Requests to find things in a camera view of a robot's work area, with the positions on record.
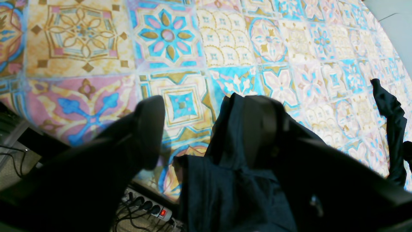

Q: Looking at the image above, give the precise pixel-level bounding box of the patterned tablecloth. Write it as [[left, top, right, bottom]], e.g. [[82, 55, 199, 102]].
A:
[[0, 0, 411, 201]]

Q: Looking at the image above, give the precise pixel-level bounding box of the white power strip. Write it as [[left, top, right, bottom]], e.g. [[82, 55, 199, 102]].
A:
[[122, 188, 173, 222]]

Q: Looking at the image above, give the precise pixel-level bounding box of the black t-shirt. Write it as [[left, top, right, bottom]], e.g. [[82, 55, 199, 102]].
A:
[[175, 78, 411, 232]]

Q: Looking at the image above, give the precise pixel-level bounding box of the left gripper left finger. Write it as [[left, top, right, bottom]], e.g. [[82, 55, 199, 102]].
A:
[[1, 96, 165, 232]]

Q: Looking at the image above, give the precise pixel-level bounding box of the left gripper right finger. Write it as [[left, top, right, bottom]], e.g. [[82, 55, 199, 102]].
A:
[[243, 95, 411, 232]]

